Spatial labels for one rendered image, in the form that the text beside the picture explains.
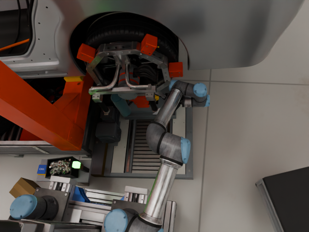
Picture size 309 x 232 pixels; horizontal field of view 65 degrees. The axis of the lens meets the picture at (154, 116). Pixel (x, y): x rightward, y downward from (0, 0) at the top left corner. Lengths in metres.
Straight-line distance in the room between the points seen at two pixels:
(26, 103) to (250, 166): 1.78
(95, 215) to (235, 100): 1.65
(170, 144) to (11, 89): 0.81
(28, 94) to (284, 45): 2.46
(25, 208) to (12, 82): 0.62
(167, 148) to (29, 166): 1.90
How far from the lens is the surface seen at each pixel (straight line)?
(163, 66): 1.55
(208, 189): 2.21
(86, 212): 1.61
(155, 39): 1.45
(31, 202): 1.42
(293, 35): 3.08
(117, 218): 1.20
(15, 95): 1.38
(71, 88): 2.04
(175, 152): 1.14
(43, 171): 2.11
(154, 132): 1.19
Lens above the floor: 2.19
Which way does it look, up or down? 63 degrees down
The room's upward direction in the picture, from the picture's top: 22 degrees counter-clockwise
